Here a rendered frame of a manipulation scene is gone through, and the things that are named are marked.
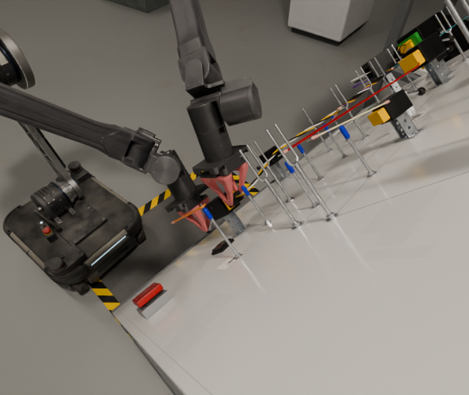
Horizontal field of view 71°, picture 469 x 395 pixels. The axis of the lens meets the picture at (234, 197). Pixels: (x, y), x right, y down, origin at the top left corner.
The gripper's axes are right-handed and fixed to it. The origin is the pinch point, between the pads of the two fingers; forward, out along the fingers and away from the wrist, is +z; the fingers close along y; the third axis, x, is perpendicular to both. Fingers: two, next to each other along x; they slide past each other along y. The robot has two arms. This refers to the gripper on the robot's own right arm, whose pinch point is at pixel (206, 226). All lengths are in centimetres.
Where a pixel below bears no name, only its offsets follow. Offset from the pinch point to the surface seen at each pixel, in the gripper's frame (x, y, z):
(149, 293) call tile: -10.1, -23.4, -1.5
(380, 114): -42.3, 10.9, -9.9
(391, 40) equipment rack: -23, 93, -14
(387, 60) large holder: -27, 68, -11
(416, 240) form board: -53, -19, -7
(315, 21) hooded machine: 111, 327, -52
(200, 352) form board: -35.2, -31.2, -3.4
